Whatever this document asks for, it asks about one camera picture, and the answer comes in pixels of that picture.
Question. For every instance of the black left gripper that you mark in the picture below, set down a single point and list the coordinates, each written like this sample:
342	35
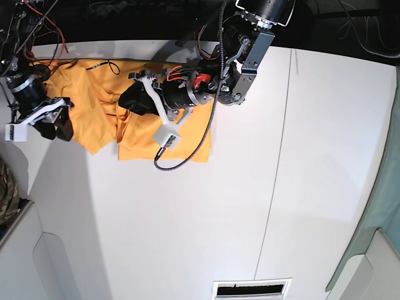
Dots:
178	87

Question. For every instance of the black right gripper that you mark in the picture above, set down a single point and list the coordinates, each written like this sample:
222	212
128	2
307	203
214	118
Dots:
32	105

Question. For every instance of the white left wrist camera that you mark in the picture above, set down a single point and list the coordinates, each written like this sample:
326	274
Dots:
167	135

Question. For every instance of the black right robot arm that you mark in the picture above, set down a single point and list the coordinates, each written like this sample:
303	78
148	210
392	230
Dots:
21	24

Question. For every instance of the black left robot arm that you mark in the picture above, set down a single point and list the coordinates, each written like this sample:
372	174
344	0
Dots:
225	75

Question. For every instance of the white table cable grommet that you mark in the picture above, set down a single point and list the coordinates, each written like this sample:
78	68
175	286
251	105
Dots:
255	289

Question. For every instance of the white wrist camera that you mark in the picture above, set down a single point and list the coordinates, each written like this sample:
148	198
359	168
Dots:
167	135
16	132

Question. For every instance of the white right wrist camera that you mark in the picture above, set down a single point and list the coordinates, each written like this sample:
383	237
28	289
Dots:
16	132

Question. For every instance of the camouflage fabric bundle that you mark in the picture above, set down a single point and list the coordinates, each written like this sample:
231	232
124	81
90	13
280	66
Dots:
9	194

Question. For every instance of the orange t-shirt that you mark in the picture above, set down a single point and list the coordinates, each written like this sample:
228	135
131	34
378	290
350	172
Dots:
96	117

